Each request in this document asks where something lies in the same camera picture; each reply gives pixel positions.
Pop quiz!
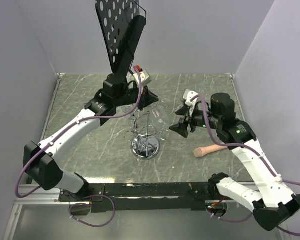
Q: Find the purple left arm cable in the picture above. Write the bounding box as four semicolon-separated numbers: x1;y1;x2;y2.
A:
14;65;143;228

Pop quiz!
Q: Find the black music stand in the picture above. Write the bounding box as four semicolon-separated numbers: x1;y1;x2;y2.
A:
95;0;147;77

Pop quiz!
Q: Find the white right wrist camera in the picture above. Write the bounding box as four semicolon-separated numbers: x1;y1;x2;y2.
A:
182;89;198;107

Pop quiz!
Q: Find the clear wine glass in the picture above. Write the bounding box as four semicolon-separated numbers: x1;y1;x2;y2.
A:
151;105;171;130
121;104;136;115

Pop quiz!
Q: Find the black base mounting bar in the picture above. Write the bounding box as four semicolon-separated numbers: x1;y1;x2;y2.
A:
58;182;223;213

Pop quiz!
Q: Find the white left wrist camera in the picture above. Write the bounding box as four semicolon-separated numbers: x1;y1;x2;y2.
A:
133;65;152;87

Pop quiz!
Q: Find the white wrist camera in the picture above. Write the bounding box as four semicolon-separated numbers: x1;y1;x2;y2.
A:
133;65;152;87
182;89;198;107

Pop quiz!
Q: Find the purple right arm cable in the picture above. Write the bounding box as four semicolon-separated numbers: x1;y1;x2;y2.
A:
191;94;300;237

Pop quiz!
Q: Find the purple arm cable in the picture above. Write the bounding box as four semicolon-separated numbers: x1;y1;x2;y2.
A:
14;65;143;228
191;94;300;237

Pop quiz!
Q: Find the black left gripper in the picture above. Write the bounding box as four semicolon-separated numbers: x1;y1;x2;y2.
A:
114;83;159;111

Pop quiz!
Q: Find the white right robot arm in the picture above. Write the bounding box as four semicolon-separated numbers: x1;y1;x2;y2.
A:
169;89;300;232

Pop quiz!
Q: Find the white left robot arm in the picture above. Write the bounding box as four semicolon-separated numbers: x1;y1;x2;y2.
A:
23;70;159;201

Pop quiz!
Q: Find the chrome wine glass rack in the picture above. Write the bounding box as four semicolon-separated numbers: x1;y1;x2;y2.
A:
126;101;169;161

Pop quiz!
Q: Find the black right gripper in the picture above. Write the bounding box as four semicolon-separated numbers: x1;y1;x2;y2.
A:
169;104;222;139

